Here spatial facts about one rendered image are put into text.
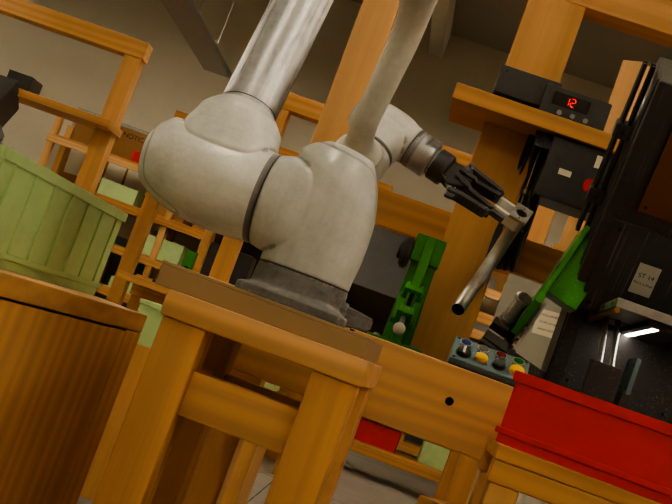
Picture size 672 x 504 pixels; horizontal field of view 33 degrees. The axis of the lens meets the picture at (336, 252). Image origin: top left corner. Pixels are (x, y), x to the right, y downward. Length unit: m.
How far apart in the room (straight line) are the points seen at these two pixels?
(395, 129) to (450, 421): 0.70
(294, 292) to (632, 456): 0.59
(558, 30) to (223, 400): 1.52
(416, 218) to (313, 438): 1.28
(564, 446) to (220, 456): 1.14
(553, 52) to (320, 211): 1.24
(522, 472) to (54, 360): 0.78
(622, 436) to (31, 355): 0.94
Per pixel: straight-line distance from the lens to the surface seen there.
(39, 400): 1.96
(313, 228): 1.79
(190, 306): 1.73
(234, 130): 1.86
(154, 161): 1.87
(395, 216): 2.89
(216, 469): 2.82
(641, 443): 1.89
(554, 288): 2.43
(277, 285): 1.79
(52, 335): 1.92
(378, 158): 2.43
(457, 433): 2.17
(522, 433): 1.90
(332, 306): 1.81
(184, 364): 1.73
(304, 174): 1.81
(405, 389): 2.17
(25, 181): 1.81
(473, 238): 2.80
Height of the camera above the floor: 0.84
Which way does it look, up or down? 5 degrees up
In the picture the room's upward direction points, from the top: 20 degrees clockwise
